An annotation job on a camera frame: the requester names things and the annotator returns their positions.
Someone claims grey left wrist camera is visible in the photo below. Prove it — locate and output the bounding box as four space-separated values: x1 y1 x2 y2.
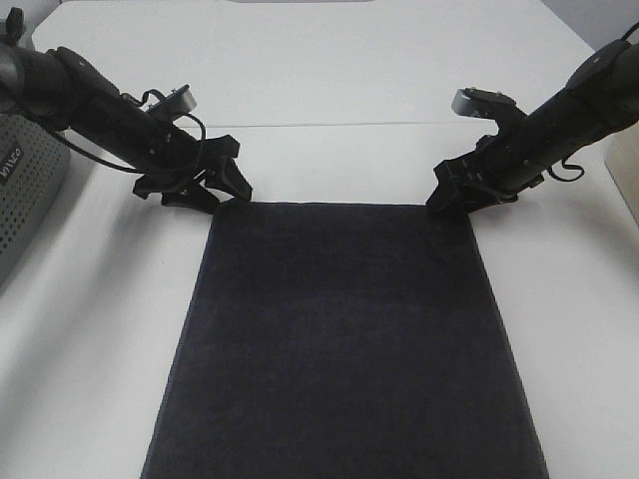
147 85 197 122

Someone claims dark navy towel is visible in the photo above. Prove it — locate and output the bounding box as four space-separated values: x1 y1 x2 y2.
142 201 548 478

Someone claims beige box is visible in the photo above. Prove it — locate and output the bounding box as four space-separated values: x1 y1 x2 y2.
605 125 639 223

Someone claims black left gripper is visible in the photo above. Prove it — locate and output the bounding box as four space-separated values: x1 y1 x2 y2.
133 126 253 214

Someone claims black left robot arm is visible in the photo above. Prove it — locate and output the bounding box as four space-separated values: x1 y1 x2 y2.
1 7 253 214

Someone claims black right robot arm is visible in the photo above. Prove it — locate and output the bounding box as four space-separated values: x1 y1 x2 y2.
426 39 638 214

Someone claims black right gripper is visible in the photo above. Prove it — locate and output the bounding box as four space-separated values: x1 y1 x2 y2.
425 105 547 215

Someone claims grey perforated plastic basket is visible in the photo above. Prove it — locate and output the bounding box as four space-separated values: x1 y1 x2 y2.
1 115 70 282

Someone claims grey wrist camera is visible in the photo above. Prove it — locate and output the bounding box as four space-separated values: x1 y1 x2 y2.
451 88 518 120
147 85 197 122

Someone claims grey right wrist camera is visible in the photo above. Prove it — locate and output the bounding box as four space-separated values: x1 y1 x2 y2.
451 88 518 120

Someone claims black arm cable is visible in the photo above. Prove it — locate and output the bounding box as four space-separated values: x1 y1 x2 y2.
546 149 584 184
54 88 208 177

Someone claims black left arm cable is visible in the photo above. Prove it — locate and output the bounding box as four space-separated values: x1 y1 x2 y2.
54 88 208 177

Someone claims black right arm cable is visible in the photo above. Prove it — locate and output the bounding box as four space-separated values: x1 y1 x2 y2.
546 149 584 184

